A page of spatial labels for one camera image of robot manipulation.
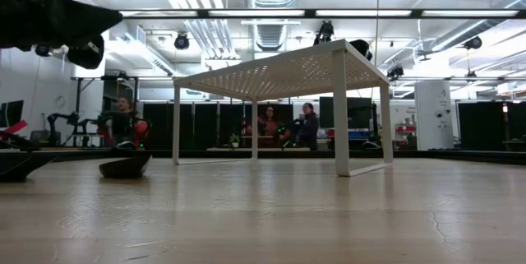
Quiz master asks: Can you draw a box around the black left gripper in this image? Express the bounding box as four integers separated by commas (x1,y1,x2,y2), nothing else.
0,0,123,71

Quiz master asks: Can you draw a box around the black teardrop mini plate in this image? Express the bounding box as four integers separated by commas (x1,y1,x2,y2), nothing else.
0,151,60,183
98,155,153,180

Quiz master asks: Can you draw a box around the black ceiling spotlight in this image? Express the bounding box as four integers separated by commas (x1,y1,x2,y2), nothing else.
313,20,335,46
173,32,191,51
385,65,405,82
463,35,483,50

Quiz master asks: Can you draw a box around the person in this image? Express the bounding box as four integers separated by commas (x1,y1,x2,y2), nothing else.
107,97,150,149
295,102,320,151
256,105,288,149

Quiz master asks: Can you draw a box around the black overhead light bar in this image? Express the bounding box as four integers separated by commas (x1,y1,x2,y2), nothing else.
117,7,526,20

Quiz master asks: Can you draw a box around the black computer monitor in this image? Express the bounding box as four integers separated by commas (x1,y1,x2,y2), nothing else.
0,100,25,129

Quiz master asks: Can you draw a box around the red flat object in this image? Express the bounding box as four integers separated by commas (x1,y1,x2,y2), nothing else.
0,119,28,135

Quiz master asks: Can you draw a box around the black room partition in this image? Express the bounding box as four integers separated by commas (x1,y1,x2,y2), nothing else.
457,101,526,152
141,102,295,150

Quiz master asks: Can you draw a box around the background robot with green lights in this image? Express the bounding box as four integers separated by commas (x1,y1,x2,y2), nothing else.
275,118,307,149

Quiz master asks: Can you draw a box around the white perforated metal shelf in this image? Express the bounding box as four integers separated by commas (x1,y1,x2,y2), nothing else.
172,39,395,178

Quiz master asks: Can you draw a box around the shelf with red bins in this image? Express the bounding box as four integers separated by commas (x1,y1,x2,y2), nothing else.
393,115,417,151

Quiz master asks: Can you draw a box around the white round column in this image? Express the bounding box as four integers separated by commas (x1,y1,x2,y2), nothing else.
413,80,454,151

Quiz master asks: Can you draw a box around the black aluminium table frame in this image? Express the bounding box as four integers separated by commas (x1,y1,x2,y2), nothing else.
0,147,526,167

